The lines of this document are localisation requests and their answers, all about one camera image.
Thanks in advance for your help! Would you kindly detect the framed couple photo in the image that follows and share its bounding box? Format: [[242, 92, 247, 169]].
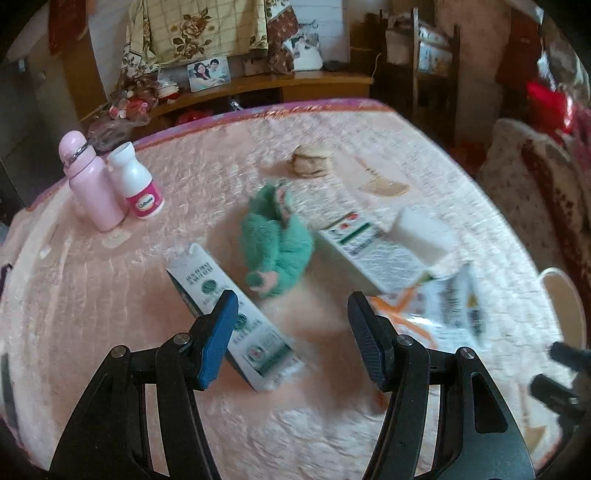
[[187, 55, 232, 92]]

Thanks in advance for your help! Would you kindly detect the white green striped medicine box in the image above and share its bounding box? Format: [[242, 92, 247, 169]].
[[318, 211, 428, 294]]

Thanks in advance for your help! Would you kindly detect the white orange patterned plastic bag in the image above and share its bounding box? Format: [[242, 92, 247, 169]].
[[367, 263, 490, 352]]

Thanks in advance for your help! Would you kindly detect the dark wooden rack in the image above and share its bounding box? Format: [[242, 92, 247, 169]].
[[351, 7, 462, 144]]

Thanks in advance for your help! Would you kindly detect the white carton teal round logo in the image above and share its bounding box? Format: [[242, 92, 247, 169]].
[[166, 243, 306, 393]]

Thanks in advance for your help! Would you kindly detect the floral brown white blanket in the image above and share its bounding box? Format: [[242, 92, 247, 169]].
[[478, 117, 591, 287]]

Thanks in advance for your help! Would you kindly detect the yellow floral checked cloth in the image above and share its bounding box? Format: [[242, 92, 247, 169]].
[[122, 0, 269, 68]]

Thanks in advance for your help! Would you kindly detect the pink quilted mattress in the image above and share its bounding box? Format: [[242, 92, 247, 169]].
[[0, 97, 578, 480]]

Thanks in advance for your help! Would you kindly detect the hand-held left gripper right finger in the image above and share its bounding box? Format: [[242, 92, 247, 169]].
[[347, 291, 536, 480]]

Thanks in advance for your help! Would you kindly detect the red gold wall hanging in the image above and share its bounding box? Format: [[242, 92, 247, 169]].
[[48, 0, 88, 56]]

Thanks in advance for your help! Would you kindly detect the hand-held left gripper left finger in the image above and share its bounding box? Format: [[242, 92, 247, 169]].
[[48, 290, 240, 480]]

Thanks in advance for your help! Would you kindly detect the wedding photo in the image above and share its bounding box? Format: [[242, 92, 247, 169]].
[[284, 32, 323, 72]]

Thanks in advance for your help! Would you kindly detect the brown patterned cloth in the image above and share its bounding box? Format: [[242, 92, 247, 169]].
[[265, 7, 298, 75]]

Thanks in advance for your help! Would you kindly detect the white round bin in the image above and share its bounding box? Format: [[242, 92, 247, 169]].
[[538, 267, 589, 352]]

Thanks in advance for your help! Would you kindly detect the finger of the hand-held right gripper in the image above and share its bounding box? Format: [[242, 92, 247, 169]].
[[550, 342, 585, 374], [530, 375, 580, 416]]

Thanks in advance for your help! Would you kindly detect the red cloth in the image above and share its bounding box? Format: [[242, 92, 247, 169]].
[[526, 80, 578, 134]]

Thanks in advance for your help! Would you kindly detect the floral fabric bundle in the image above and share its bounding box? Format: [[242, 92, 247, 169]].
[[108, 69, 160, 125]]

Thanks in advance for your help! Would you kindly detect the white bottle pink label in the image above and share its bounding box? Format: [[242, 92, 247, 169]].
[[107, 142, 165, 221]]

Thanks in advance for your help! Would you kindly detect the wooden cabinet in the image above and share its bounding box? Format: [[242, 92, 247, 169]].
[[83, 74, 374, 125]]

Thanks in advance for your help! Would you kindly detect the green towel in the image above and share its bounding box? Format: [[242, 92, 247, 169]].
[[239, 182, 314, 298]]

